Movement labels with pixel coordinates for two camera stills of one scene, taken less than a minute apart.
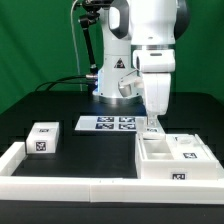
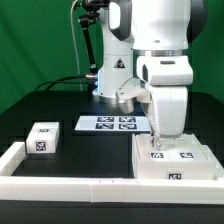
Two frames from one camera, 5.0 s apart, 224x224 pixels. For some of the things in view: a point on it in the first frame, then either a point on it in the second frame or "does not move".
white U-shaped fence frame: [104, 189] does not move
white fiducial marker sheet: [107, 123] does not move
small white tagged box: [43, 138] does not move
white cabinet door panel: [141, 127] → [171, 148]
